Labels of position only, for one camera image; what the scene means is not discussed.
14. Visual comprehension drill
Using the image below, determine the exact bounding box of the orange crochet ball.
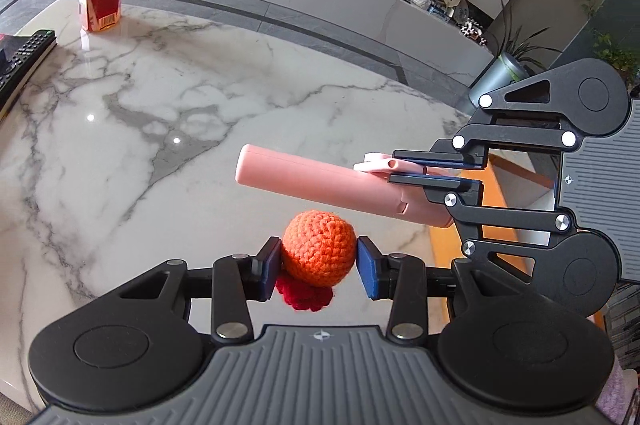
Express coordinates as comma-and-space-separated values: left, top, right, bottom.
276, 210, 357, 312

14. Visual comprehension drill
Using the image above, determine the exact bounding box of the orange cardboard box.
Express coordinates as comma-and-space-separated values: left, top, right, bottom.
427, 153, 608, 331

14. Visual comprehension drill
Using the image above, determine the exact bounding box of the black remote control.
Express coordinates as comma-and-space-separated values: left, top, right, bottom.
0, 30, 56, 112

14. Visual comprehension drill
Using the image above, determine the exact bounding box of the grey trash bin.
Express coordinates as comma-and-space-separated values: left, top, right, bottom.
468, 52, 528, 108

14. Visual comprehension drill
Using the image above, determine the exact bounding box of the pink selfie stick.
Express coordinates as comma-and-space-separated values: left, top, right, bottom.
235, 145, 452, 228

